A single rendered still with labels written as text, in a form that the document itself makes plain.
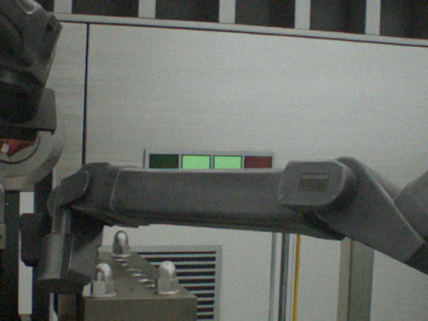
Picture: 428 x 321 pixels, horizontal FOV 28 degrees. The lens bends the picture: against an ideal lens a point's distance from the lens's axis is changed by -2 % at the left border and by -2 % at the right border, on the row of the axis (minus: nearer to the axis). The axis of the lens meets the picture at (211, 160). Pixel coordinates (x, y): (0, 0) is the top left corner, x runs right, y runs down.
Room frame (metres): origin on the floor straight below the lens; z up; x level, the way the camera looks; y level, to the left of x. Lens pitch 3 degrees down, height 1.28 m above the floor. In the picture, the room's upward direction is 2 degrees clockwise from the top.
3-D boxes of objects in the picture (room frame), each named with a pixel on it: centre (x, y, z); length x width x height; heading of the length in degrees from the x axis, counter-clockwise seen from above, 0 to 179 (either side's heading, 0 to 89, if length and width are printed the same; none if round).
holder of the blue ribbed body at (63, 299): (1.29, 0.23, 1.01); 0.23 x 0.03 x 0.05; 18
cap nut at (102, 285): (1.18, 0.15, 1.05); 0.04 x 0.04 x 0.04
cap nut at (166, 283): (1.22, 0.06, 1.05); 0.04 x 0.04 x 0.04
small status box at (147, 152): (1.58, 0.00, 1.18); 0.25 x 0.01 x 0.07; 108
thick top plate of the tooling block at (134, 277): (1.36, 0.15, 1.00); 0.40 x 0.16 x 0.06; 18
